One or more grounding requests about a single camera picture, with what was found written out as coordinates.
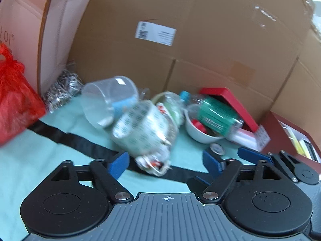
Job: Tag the pink cardboard box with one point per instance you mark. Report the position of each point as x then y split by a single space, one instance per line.
25 30

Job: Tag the green label plastic bottle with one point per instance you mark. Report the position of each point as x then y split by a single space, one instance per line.
215 115

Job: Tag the grey bowl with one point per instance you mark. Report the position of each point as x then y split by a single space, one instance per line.
200 135

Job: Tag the patterned plastic bottle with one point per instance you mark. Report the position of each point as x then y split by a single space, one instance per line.
143 128

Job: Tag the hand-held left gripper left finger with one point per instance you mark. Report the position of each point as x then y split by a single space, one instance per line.
117 164

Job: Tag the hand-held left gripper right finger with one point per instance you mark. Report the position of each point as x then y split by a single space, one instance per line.
211 164

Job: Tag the red mesh bag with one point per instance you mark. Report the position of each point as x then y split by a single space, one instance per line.
15 100

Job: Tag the large brown cardboard box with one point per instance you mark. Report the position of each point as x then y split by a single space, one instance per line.
200 17

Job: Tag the red bottle cap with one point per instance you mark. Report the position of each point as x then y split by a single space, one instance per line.
199 126

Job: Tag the black tape roll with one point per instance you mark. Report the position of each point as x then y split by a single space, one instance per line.
217 149

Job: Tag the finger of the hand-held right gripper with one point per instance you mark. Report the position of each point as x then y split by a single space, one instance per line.
252 153

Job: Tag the clear plastic cup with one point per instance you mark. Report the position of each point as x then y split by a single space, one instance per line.
102 98

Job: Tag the row of small boxes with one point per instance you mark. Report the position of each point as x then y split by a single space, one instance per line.
303 145

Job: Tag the red flat box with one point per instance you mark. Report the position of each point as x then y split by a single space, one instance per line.
235 100

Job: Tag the shiny silver crinkled bag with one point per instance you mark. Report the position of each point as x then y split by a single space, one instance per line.
62 90

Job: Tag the dark red storage box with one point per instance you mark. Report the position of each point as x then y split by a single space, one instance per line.
273 123

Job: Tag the teal mat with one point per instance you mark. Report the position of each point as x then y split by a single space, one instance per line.
50 150

